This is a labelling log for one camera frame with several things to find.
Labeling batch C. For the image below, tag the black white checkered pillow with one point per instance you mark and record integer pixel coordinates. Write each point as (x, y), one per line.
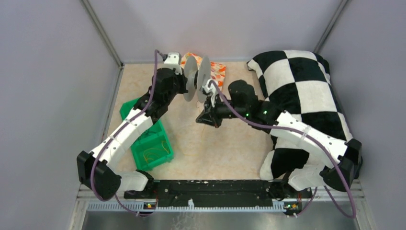
(298, 81)

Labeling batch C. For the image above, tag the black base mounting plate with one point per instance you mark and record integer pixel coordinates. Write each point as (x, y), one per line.
(217, 193)

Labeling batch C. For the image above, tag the floral orange cloth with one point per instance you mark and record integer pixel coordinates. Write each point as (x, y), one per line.
(218, 70)

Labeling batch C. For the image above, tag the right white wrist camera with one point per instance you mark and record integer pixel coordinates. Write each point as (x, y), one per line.
(209, 88)

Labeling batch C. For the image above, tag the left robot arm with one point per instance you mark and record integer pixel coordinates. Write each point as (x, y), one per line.
(95, 169)

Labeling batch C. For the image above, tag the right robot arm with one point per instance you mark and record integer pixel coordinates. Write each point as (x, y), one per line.
(340, 160)

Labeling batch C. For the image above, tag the green plastic compartment bin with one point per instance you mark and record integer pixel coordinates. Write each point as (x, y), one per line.
(152, 148)

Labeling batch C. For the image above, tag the grey plastic cable spool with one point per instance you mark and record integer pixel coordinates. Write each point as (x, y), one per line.
(197, 77)

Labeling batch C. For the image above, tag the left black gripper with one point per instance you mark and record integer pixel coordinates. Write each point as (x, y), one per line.
(184, 80)

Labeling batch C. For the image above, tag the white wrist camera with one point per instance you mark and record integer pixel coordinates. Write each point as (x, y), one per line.
(172, 62)
(209, 88)

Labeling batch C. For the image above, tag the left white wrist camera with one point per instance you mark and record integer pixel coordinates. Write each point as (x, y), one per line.
(172, 62)

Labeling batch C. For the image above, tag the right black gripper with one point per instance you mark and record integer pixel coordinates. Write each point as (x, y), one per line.
(209, 115)

